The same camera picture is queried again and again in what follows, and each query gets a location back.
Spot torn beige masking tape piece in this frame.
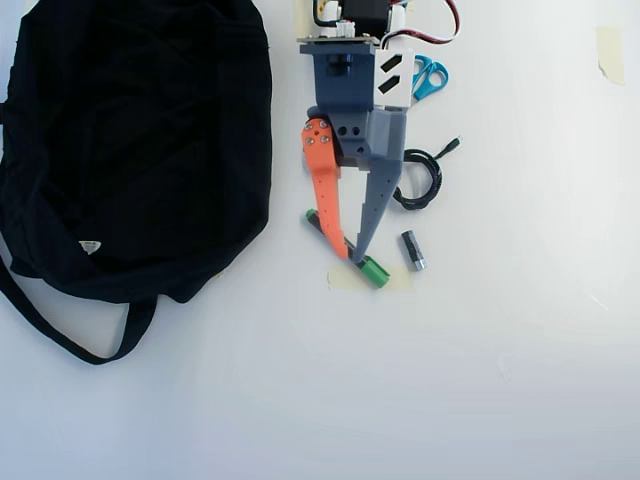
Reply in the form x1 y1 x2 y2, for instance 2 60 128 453
594 25 626 87

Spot wide beige masking tape piece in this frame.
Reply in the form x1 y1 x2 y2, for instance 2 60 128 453
325 264 415 292

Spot black fabric bag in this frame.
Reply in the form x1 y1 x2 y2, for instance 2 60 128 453
0 0 274 366

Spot scissors with blue handles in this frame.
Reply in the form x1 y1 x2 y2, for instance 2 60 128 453
410 53 450 104

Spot blue-grey gripper finger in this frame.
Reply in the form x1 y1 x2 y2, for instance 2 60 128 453
352 105 410 265

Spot blue-grey gripper body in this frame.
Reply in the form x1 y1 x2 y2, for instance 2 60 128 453
299 42 377 171

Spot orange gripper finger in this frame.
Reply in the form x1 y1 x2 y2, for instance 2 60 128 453
300 117 350 261

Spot red white black wire bundle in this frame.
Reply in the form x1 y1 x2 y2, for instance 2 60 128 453
379 0 464 50

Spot black and silver battery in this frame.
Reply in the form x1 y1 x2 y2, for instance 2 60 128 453
399 229 429 273

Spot black marker green cap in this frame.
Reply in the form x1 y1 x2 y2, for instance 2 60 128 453
304 208 391 291

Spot black braided cable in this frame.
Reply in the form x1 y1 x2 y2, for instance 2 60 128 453
392 135 464 211

